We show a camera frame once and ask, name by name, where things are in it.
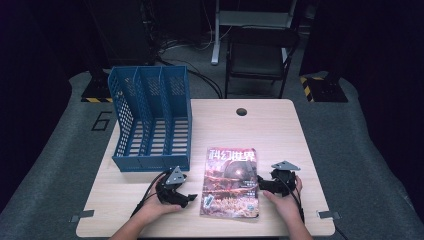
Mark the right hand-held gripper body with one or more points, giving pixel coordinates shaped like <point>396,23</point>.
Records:
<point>283,181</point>

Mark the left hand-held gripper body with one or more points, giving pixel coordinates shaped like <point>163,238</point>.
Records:
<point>166,190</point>

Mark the red magazine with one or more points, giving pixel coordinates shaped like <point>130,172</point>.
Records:
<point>230,186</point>

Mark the blue plastic file rack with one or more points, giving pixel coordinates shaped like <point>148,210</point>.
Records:
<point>151,133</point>

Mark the person's left hand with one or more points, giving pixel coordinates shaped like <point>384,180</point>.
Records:
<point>156,208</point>

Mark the person's right hand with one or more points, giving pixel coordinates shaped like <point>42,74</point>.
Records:
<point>286,205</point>

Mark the black striped stand base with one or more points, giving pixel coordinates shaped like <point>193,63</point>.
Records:
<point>96,91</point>
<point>325,90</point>

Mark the black folding chair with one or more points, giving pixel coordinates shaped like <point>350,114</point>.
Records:
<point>260,56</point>

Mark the dark cabinet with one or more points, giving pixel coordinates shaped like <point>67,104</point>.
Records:
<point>123,33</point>

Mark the grey metal table bracket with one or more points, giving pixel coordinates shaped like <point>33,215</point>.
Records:
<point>81,215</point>
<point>328,215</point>

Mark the white metal desk frame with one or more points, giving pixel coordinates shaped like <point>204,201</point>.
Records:
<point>250,18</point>

